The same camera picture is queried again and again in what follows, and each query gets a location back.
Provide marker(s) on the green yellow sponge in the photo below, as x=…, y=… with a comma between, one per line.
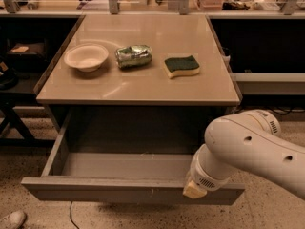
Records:
x=181, y=66

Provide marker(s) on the crushed green soda can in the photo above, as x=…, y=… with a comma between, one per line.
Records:
x=133, y=56

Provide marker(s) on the black side table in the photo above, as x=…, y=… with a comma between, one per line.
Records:
x=31, y=61

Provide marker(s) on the black bag on left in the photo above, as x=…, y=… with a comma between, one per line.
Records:
x=8, y=77

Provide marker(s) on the white paper bowl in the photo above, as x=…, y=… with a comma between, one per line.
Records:
x=86, y=57

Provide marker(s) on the white shoe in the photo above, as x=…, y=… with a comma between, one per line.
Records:
x=14, y=220

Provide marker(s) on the grey top drawer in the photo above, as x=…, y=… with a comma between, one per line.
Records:
x=121, y=154

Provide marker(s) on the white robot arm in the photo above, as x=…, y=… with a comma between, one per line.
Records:
x=249, y=141

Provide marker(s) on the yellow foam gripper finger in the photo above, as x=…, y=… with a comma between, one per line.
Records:
x=192, y=190

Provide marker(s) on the grey drawer cabinet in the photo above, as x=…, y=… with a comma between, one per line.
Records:
x=162, y=82

